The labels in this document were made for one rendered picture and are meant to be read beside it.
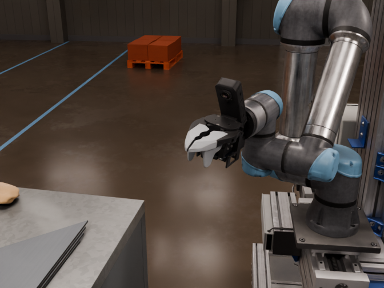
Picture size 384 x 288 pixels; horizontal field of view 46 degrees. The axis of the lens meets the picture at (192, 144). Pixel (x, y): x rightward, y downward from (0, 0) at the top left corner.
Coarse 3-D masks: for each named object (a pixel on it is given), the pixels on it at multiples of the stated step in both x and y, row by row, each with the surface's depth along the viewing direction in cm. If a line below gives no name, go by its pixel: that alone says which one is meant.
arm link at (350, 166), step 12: (336, 144) 129; (348, 156) 122; (360, 156) 124; (348, 168) 120; (360, 168) 122; (312, 180) 125; (336, 180) 122; (348, 180) 121; (324, 192) 125; (336, 192) 123; (348, 192) 123
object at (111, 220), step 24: (24, 192) 148; (48, 192) 148; (0, 216) 134; (24, 216) 134; (48, 216) 134; (72, 216) 134; (96, 216) 134; (120, 216) 134; (0, 240) 123; (96, 240) 123; (120, 240) 123; (72, 264) 113; (96, 264) 113
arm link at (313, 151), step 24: (336, 0) 108; (360, 0) 109; (336, 24) 108; (360, 24) 105; (336, 48) 106; (360, 48) 105; (336, 72) 103; (336, 96) 101; (312, 120) 101; (336, 120) 101; (288, 144) 101; (312, 144) 99; (288, 168) 101; (312, 168) 97; (336, 168) 99
